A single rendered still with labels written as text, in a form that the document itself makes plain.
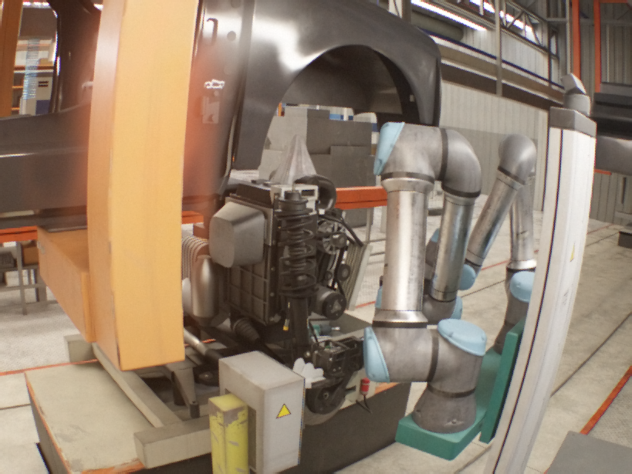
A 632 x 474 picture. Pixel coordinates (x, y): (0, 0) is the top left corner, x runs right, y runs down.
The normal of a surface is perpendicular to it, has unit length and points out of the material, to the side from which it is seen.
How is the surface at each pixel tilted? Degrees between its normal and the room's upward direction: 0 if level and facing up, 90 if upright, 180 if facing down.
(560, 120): 90
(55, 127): 76
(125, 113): 90
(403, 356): 71
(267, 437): 90
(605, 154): 90
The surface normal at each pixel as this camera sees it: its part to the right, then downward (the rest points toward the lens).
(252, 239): 0.31, 0.21
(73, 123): 0.50, -0.07
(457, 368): -0.05, 0.20
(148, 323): 0.63, 0.19
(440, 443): -0.66, 0.11
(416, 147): 0.02, -0.09
